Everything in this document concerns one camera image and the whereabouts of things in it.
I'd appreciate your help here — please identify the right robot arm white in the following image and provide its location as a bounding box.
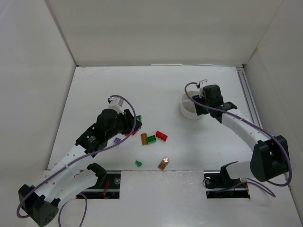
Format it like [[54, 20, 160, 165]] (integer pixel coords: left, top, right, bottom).
[[192, 85, 293, 186]]

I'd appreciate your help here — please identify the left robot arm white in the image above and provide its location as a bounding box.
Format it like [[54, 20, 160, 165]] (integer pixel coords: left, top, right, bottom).
[[16, 107, 142, 227]]

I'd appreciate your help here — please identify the white round divided container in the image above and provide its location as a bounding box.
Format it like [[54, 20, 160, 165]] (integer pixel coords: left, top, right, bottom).
[[179, 94, 202, 120]]

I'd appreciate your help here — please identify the orange-brown long lego plate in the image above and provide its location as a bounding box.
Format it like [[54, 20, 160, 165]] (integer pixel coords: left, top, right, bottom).
[[141, 133, 148, 146]]

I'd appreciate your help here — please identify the green 2x2 lego brick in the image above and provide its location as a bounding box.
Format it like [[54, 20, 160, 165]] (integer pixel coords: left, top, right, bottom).
[[146, 135, 157, 144]]

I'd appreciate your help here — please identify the small green lego piece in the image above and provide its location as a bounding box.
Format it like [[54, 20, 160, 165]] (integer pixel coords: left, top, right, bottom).
[[135, 160, 142, 167]]

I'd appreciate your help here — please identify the red long lego brick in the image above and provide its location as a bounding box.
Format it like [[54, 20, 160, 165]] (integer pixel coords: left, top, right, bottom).
[[155, 131, 168, 141]]

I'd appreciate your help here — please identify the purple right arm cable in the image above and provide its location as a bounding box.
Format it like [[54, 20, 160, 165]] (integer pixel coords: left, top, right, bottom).
[[184, 82, 292, 198]]

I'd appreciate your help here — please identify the aluminium rail right edge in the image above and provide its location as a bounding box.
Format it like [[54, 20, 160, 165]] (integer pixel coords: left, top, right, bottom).
[[236, 67, 263, 128]]

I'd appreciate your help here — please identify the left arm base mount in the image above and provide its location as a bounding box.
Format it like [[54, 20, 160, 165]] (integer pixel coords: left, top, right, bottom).
[[81, 171, 121, 200]]

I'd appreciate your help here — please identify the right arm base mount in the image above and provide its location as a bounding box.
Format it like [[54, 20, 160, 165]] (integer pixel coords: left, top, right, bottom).
[[203, 163, 250, 199]]

